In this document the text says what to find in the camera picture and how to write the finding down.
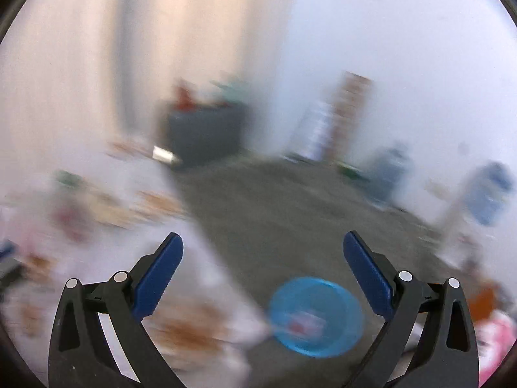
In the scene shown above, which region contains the blue mesh trash basket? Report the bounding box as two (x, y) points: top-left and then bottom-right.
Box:
(268, 277), (364, 358)

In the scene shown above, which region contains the white red plastic bag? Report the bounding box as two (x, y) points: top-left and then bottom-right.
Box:
(475, 310), (516, 387)

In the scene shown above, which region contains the orange board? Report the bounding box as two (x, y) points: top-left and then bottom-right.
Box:
(468, 286), (496, 323)

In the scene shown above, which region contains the floral white tablecloth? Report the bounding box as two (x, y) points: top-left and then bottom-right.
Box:
(0, 145), (272, 388)

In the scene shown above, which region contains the water jug on dispenser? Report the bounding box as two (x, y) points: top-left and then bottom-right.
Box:
(464, 162), (514, 227)

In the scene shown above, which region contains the large blue water jug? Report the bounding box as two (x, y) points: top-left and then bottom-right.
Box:
(364, 141), (413, 210)

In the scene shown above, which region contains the dark grey cabinet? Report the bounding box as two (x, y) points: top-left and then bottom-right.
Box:
(165, 103), (248, 170)

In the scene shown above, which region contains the white printed bag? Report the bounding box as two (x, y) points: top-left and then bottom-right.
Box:
(288, 101), (334, 163)

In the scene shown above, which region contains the red thermos flask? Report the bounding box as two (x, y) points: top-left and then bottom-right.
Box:
(175, 79), (196, 112)

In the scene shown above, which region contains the rolled checkered floor mat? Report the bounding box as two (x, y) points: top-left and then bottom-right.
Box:
(329, 72), (372, 162)

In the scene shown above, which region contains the cream window curtain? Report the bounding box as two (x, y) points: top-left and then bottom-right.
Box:
(1, 0), (293, 169)

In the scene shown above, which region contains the mint green utensil holder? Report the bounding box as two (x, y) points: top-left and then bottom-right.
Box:
(210, 74), (249, 105)

